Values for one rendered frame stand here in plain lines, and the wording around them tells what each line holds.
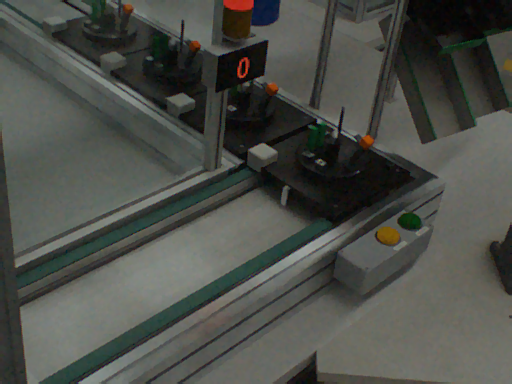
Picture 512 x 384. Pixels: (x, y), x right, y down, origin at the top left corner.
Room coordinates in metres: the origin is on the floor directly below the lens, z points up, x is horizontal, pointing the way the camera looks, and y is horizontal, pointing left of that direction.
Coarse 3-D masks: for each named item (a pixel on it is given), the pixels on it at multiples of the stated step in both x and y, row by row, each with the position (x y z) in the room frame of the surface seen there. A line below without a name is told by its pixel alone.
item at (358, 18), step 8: (312, 0) 2.45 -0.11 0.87; (320, 0) 2.43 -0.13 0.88; (360, 0) 2.33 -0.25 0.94; (368, 0) 2.34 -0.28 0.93; (344, 8) 2.36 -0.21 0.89; (360, 8) 2.33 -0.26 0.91; (376, 8) 2.40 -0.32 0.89; (384, 8) 2.42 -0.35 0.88; (392, 8) 2.47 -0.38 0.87; (344, 16) 2.36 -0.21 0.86; (352, 16) 2.34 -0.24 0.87; (360, 16) 2.33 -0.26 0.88; (368, 16) 2.37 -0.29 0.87; (376, 16) 2.40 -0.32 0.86
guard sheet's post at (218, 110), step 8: (224, 40) 1.24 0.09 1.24; (216, 96) 1.23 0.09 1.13; (224, 96) 1.25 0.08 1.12; (216, 104) 1.23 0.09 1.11; (224, 104) 1.25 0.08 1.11; (216, 112) 1.23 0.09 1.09; (224, 112) 1.25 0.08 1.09; (216, 120) 1.23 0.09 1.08; (224, 120) 1.25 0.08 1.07; (216, 128) 1.24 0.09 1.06; (216, 136) 1.24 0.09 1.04; (208, 144) 1.24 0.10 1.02; (216, 144) 1.24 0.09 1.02; (208, 152) 1.24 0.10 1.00; (216, 152) 1.25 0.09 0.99; (208, 160) 1.24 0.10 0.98; (216, 160) 1.25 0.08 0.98; (208, 168) 1.23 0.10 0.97; (216, 168) 1.24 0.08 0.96
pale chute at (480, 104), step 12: (480, 48) 1.66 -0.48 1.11; (456, 60) 1.62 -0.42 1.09; (468, 60) 1.64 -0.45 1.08; (480, 60) 1.65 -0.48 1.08; (492, 60) 1.63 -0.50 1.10; (468, 72) 1.62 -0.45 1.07; (480, 72) 1.64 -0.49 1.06; (492, 72) 1.62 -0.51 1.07; (468, 84) 1.60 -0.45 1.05; (480, 84) 1.62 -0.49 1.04; (492, 84) 1.61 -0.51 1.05; (468, 96) 1.57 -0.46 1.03; (480, 96) 1.59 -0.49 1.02; (492, 96) 1.61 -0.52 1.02; (504, 96) 1.58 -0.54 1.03; (480, 108) 1.57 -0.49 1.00; (492, 108) 1.59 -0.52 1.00; (504, 108) 1.58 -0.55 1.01
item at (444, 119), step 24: (384, 24) 1.53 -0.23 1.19; (408, 24) 1.59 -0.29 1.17; (408, 48) 1.54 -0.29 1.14; (408, 72) 1.46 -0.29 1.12; (432, 72) 1.54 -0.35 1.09; (456, 72) 1.52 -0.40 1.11; (408, 96) 1.45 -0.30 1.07; (432, 96) 1.49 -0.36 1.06; (456, 96) 1.51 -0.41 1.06; (432, 120) 1.45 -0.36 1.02; (456, 120) 1.49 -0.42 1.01
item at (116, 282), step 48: (192, 192) 1.18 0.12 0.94; (240, 192) 1.23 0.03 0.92; (48, 240) 0.97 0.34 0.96; (96, 240) 1.00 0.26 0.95; (144, 240) 1.05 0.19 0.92; (192, 240) 1.07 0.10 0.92; (240, 240) 1.09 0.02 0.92; (288, 240) 1.07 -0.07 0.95; (48, 288) 0.90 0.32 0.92; (96, 288) 0.91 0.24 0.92; (144, 288) 0.93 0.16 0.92; (192, 288) 0.94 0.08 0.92; (48, 336) 0.79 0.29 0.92; (96, 336) 0.81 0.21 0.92; (144, 336) 0.79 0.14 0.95
